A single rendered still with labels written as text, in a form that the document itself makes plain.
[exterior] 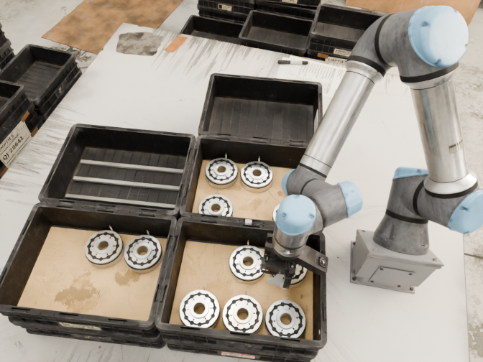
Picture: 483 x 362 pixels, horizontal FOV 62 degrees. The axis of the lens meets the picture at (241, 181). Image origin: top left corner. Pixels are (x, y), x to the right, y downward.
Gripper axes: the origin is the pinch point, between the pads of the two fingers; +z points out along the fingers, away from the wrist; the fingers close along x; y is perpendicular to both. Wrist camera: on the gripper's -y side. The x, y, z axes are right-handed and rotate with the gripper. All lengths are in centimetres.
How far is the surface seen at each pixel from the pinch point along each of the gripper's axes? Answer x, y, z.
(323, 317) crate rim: 10.5, -9.5, -7.3
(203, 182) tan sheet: -26.6, 31.0, 2.4
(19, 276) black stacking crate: 16, 68, -2
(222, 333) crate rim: 19.6, 12.9, -7.6
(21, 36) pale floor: -181, 222, 85
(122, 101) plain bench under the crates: -67, 78, 15
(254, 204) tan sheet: -22.4, 13.5, 2.5
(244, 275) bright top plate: 1.9, 11.5, -0.4
